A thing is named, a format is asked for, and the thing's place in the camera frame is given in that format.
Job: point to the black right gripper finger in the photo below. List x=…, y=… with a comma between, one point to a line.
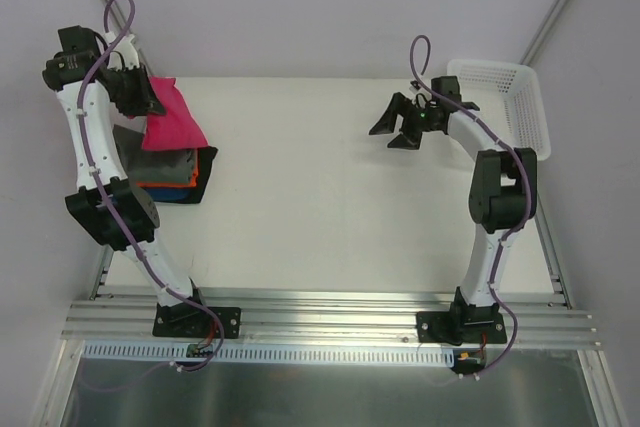
x=405, y=141
x=398, y=106

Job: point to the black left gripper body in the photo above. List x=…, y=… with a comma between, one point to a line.
x=138, y=94

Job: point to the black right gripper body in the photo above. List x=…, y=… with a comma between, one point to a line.
x=409, y=115

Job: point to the pink t shirt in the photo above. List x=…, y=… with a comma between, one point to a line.
x=177, y=129

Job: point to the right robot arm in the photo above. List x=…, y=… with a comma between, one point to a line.
x=501, y=201

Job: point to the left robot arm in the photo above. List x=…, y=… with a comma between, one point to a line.
x=89, y=76

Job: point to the grey folded t shirt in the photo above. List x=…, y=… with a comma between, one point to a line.
x=128, y=144

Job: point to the black folded t shirt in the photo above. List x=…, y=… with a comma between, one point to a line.
x=195, y=195

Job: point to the orange folded t shirt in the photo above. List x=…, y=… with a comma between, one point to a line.
x=167, y=169

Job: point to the blue folded t shirt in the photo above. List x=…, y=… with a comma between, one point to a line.
x=168, y=195

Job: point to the white plastic basket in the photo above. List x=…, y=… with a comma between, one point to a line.
x=509, y=98

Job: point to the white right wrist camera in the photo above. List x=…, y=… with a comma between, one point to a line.
x=420, y=99

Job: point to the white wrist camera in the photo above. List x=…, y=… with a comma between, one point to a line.
x=420, y=99
x=125, y=49

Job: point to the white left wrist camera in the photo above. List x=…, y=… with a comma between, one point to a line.
x=125, y=49

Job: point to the aluminium mounting rail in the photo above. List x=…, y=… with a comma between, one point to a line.
x=329, y=318

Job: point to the white slotted cable duct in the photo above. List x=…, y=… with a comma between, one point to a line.
x=270, y=354

